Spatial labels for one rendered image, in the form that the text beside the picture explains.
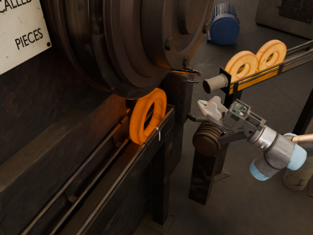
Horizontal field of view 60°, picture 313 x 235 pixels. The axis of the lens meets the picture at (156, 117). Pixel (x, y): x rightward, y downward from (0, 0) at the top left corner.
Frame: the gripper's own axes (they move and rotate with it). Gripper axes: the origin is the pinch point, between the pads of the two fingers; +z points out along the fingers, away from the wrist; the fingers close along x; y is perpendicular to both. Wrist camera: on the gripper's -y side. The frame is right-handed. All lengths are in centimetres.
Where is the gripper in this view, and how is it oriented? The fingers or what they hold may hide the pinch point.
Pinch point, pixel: (200, 104)
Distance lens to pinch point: 91.3
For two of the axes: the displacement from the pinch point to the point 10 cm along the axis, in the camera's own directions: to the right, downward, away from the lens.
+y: 2.7, -6.1, -7.4
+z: -8.3, -5.4, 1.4
